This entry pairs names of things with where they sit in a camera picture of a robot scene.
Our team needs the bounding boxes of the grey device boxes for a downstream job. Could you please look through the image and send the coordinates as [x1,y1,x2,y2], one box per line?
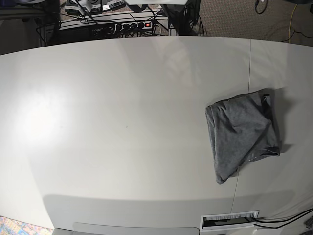
[65,0,126,15]

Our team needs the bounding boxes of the white cable grommet tray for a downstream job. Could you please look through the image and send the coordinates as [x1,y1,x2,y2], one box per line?
[200,211,259,232]

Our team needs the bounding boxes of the black cable pair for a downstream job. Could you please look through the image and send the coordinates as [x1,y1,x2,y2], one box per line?
[251,208,313,229]

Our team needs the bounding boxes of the grey T-shirt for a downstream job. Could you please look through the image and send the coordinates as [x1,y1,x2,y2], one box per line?
[205,92,280,184]

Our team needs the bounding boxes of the yellow cable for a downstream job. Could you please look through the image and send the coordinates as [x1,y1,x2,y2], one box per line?
[280,0,313,43]

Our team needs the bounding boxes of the black power strip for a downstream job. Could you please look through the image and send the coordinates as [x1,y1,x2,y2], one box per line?
[114,22,153,31]

